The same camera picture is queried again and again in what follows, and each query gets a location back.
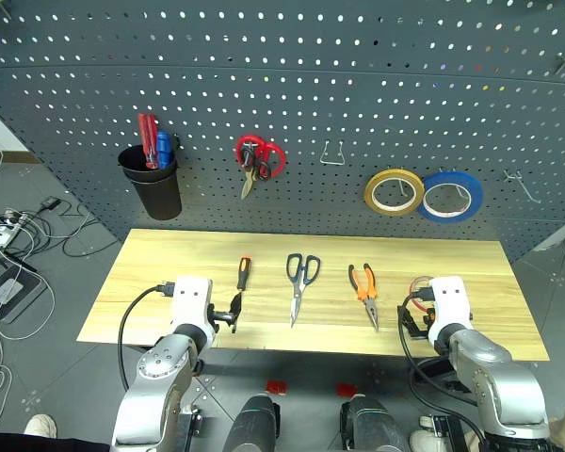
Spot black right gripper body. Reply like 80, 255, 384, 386
402, 306, 430, 341

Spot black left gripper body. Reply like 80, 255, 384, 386
207, 303, 233, 332

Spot dark grey metal pegboard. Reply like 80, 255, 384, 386
0, 0, 565, 265

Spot red translucent tape roll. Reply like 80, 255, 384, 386
409, 276, 435, 314

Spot dark rounded robot leg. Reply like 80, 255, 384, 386
225, 394, 283, 452
339, 394, 412, 452

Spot white shoe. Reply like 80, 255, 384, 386
24, 413, 58, 438
409, 414, 446, 452

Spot yellow tape roll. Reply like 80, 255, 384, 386
363, 169, 426, 217

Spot black cup holder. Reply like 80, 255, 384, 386
117, 143, 184, 221

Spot blue tape roll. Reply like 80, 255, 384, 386
416, 170, 484, 224

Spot black flat floor device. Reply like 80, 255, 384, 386
0, 265, 46, 324

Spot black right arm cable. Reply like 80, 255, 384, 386
396, 287, 489, 444

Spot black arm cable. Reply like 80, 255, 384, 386
396, 287, 489, 444
117, 281, 176, 392

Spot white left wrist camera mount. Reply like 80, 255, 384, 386
169, 276, 215, 347

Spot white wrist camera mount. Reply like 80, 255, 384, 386
169, 276, 215, 347
426, 276, 474, 344

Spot orange black handled screwdriver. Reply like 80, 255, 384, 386
231, 254, 254, 334

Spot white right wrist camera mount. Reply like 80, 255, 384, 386
426, 276, 474, 344

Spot orange handled needle nose pliers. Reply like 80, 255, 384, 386
347, 263, 380, 332

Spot blue black handled scissors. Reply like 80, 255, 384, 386
285, 252, 322, 330

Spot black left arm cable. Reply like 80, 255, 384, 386
117, 281, 176, 392

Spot small black handled scissors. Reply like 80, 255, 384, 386
242, 143, 272, 181

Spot red handled scissors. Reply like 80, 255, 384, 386
235, 134, 287, 201

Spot metal wire loop hook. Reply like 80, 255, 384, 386
319, 137, 347, 167

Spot blue handled screwdriver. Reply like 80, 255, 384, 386
155, 131, 175, 167

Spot black floor cable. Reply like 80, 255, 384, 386
0, 200, 119, 279

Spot red handled screwdriver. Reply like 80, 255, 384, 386
137, 112, 161, 170

